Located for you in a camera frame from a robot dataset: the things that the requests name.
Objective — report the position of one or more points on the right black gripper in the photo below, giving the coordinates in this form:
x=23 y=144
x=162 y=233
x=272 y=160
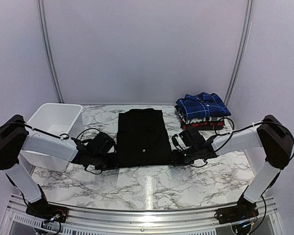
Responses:
x=176 y=161

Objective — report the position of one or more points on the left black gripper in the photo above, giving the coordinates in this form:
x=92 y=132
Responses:
x=113 y=164

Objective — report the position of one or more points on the black white patterned shirt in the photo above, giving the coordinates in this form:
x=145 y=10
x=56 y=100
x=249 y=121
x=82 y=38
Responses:
x=186 y=120

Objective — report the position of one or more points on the black long sleeve shirt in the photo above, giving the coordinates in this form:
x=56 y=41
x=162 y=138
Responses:
x=142 y=139

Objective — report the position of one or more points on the red black plaid shirt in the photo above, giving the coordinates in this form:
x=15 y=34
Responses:
x=204 y=126

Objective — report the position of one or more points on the blue plaid shirt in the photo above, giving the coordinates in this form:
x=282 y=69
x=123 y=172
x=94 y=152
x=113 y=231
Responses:
x=202 y=105

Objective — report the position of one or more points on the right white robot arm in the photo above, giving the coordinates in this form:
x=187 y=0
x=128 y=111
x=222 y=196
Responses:
x=269 y=134

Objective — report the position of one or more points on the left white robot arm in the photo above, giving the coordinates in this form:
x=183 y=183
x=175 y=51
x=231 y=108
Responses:
x=16 y=136

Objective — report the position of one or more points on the white plastic laundry basket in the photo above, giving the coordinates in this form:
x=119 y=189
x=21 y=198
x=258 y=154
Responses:
x=57 y=119

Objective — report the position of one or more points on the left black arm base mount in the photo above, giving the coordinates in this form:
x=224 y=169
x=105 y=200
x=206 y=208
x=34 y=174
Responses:
x=48 y=211

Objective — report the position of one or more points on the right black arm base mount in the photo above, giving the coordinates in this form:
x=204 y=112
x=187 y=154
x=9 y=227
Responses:
x=236 y=213

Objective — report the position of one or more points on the aluminium table front rail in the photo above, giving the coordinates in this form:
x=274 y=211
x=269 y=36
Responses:
x=86 y=221

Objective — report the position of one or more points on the left aluminium wall profile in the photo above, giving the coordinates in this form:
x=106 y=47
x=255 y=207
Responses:
x=48 y=51

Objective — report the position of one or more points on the aluminium wall profile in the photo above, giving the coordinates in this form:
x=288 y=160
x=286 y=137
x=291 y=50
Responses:
x=48 y=51
x=241 y=50

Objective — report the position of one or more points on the right aluminium wall profile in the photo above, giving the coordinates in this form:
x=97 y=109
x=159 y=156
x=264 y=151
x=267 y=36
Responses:
x=241 y=50

